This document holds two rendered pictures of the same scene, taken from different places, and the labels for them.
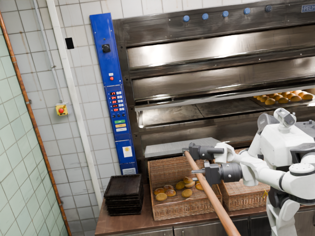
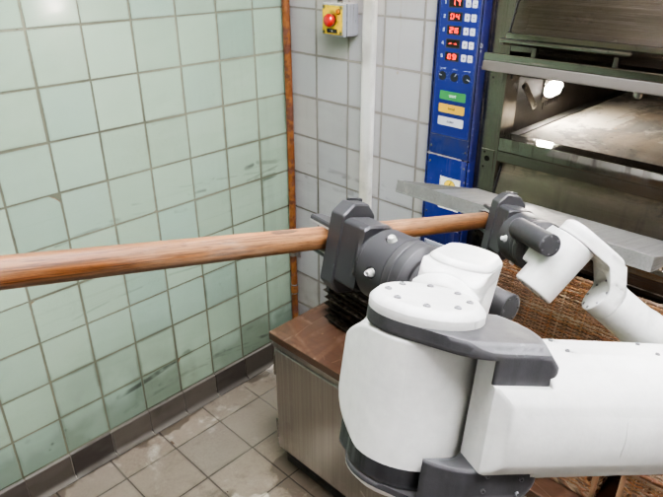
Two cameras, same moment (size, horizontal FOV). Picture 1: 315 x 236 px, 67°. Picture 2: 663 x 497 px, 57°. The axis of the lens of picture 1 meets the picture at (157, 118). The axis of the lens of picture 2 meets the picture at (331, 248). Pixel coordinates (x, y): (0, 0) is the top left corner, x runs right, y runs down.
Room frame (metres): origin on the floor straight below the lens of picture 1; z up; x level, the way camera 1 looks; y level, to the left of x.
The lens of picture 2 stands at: (0.42, -0.69, 1.68)
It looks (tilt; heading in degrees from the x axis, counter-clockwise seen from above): 27 degrees down; 45
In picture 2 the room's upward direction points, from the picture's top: straight up
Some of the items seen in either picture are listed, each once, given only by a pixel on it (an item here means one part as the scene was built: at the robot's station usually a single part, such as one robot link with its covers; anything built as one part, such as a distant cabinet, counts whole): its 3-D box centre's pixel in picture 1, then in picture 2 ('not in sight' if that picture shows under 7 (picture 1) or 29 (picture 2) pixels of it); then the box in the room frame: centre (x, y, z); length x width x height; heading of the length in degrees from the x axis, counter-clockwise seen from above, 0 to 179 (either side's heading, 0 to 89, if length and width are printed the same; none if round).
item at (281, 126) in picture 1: (284, 119); not in sight; (1.13, -0.66, 1.47); 0.10 x 0.07 x 0.09; 177
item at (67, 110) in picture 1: (63, 108); (339, 19); (1.94, 0.78, 1.46); 0.10 x 0.07 x 0.10; 91
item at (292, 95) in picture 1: (275, 92); not in sight; (2.45, -1.30, 1.21); 0.61 x 0.48 x 0.06; 1
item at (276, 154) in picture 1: (294, 152); not in sight; (1.12, -0.72, 1.27); 0.34 x 0.30 x 0.36; 177
